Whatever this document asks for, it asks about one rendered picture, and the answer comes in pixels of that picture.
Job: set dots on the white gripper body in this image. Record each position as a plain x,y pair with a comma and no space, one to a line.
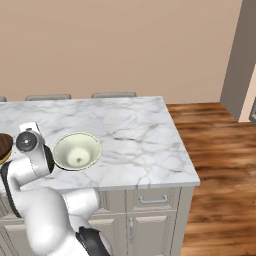
30,127

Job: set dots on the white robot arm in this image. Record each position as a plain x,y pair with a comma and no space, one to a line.
43,213

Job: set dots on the beige cabinet door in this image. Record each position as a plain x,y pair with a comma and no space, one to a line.
111,230
153,235
13,238

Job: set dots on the brown round plate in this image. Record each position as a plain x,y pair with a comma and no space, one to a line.
4,144

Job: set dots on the grey stool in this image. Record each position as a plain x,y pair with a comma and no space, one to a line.
114,95
48,97
1,99

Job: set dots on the cream round plate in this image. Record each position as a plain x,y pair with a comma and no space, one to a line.
77,151

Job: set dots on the beige drawer front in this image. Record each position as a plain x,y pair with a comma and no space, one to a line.
113,201
153,200

